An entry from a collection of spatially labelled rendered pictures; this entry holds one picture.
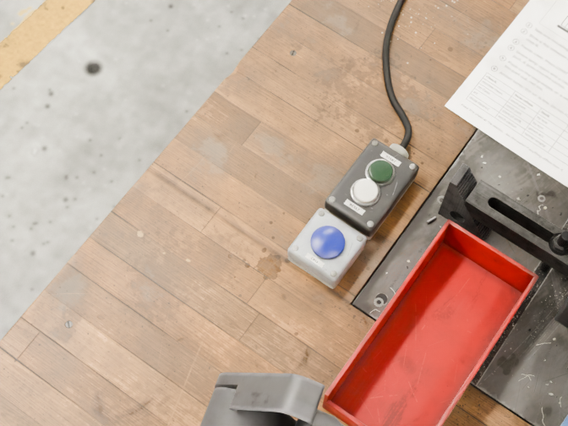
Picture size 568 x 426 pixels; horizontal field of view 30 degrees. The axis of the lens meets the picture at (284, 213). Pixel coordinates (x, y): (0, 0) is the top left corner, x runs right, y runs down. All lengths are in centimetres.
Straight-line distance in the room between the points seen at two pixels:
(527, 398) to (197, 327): 38
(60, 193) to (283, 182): 109
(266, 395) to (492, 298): 53
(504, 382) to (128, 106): 137
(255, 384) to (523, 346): 52
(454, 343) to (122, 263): 39
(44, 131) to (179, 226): 115
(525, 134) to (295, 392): 68
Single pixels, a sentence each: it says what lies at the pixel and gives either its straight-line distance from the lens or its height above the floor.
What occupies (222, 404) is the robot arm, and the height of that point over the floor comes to 127.
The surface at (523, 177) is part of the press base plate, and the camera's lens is 133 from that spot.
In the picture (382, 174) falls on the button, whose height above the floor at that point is 94.
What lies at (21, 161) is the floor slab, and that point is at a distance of 236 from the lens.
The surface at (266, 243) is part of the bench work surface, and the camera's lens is 126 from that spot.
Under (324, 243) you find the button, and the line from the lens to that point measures 122.
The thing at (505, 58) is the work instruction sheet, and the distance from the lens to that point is 141.
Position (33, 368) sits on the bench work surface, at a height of 90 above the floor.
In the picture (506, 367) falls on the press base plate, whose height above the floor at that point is 90.
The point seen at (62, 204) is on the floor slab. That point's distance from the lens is 230.
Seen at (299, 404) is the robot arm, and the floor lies 133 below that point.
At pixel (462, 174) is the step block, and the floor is 99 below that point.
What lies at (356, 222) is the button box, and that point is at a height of 93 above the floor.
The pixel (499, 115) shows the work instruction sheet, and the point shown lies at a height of 90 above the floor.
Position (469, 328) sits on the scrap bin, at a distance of 124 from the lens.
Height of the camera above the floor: 207
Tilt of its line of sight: 66 degrees down
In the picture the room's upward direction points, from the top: 3 degrees clockwise
